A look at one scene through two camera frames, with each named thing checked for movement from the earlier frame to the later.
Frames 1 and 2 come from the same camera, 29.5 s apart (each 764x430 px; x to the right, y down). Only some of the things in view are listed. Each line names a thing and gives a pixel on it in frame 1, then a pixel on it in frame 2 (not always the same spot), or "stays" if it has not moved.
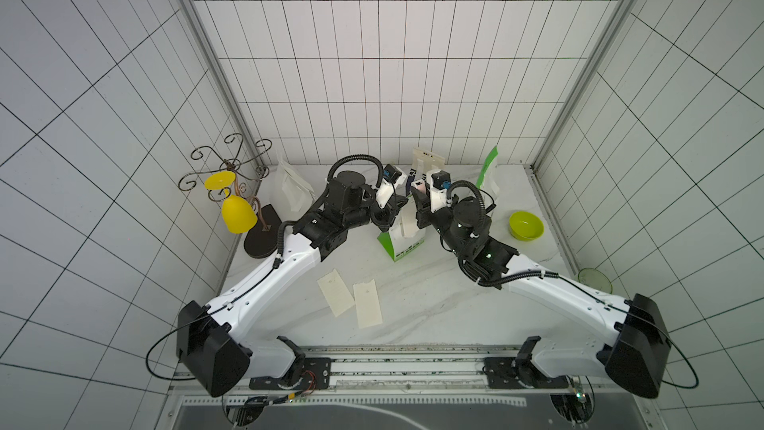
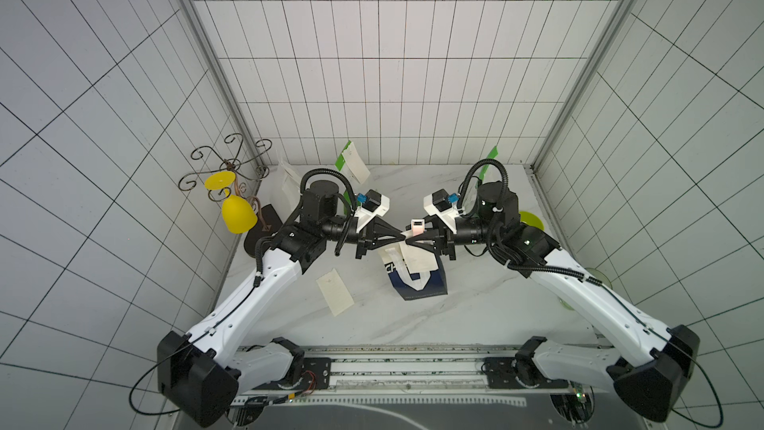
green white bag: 404,236 to 339,164
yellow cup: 239,214 stays
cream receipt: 367,304 to 419,260
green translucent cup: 596,279 stays
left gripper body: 382,217 to 334,230
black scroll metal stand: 223,179 stays
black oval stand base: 263,242 stays
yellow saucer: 220,180 stays
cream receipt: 409,219 to 355,162
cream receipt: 335,292 stays
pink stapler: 420,185 to 417,226
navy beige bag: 423,161 to 415,269
